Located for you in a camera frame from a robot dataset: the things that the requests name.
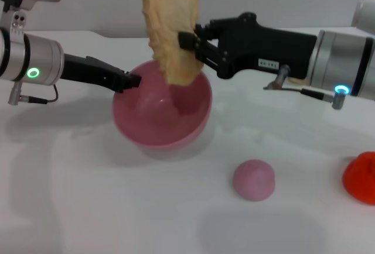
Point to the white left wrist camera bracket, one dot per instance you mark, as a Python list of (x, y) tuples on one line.
[(18, 23)]

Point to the red pleated bun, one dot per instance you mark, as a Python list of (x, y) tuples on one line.
[(361, 178)]

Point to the orange striped bread roll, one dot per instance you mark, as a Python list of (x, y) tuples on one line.
[(171, 25)]

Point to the pink plastic bowl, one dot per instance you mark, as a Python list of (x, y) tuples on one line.
[(164, 125)]

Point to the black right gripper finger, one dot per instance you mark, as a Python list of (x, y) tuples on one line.
[(187, 41)]

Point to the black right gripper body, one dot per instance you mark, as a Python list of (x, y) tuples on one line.
[(263, 49)]

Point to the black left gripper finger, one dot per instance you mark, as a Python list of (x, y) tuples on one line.
[(133, 81)]

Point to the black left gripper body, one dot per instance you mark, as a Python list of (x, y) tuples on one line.
[(90, 71)]

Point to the pink round bun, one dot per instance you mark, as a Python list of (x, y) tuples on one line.
[(253, 181)]

